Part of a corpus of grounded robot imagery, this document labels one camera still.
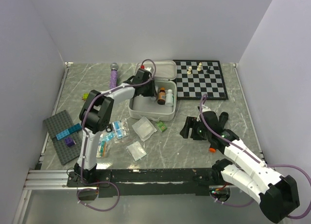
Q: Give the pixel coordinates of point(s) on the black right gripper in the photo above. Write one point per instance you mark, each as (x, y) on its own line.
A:
(191, 122)

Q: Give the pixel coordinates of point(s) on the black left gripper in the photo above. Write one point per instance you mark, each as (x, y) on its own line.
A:
(153, 92)

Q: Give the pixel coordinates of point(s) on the brown bottle orange cap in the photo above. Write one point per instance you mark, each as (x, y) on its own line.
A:
(161, 96)

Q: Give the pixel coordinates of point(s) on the white green pill bottle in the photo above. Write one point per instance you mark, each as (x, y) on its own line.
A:
(169, 98)

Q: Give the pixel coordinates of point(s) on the white medicine kit case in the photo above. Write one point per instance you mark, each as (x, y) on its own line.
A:
(160, 106)

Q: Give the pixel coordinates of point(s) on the small green medicine box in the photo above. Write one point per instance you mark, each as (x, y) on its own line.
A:
(161, 126)

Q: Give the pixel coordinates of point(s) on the large gauze plastic bag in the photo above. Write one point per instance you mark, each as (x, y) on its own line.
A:
(144, 128)

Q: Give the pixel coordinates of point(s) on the blue packets plastic bag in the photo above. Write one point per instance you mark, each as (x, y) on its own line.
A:
(121, 130)

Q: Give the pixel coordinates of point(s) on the blue white pouch bag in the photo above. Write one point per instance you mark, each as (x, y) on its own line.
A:
(106, 136)

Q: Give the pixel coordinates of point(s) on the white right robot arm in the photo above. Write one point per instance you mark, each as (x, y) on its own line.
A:
(277, 195)

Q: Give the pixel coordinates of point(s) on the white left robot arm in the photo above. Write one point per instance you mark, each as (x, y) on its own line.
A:
(96, 114)

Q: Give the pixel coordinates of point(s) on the black marker orange cap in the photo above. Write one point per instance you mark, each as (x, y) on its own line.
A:
(217, 124)

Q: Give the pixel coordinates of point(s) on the white chess piece small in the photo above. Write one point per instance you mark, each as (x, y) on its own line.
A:
(189, 71)

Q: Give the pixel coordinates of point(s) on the black white chessboard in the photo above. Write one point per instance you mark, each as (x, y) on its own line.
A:
(193, 86)

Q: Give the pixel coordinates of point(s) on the purple glitter microphone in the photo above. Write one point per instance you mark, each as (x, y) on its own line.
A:
(113, 75)

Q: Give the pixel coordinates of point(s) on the white chess piece tall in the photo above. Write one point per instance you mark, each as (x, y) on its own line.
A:
(199, 67)

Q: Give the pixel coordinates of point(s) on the small gauze zip bag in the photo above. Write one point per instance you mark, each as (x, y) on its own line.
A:
(136, 151)

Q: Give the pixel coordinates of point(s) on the colourful toy brick car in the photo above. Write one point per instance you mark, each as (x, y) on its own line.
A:
(85, 96)

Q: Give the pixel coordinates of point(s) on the bandage box plastic bag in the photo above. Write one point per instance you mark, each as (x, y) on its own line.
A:
(101, 149)

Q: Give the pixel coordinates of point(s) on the blue toy brick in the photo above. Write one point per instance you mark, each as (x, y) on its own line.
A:
(69, 131)

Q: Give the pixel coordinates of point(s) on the grey brick baseplate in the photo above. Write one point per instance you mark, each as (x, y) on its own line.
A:
(65, 137)

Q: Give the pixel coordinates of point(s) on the purple toy brick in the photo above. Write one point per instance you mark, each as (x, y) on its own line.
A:
(69, 141)

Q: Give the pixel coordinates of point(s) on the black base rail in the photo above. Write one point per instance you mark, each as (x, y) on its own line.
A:
(127, 182)

